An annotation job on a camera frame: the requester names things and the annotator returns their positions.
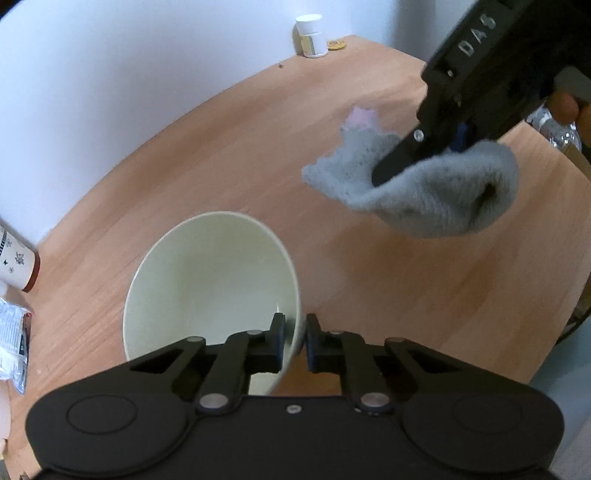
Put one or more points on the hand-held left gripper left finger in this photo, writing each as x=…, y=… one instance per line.
x=278, y=339

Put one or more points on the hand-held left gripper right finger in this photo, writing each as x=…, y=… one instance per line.
x=311, y=341

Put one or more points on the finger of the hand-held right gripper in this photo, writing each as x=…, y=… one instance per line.
x=406, y=152

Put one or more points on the grey cloth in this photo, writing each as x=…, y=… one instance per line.
x=438, y=198

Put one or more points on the cream bowl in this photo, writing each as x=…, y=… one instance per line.
x=207, y=277

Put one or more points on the person's right hand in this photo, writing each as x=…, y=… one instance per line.
x=564, y=105

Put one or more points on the clear plastic bottle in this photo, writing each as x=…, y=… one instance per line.
x=556, y=127

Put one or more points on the gold round lid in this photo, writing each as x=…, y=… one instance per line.
x=336, y=45

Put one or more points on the white lidded jar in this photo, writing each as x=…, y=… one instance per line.
x=311, y=37

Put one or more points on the silver foil packet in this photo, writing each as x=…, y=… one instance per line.
x=11, y=341

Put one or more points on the white patterned cup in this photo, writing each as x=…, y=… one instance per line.
x=16, y=258

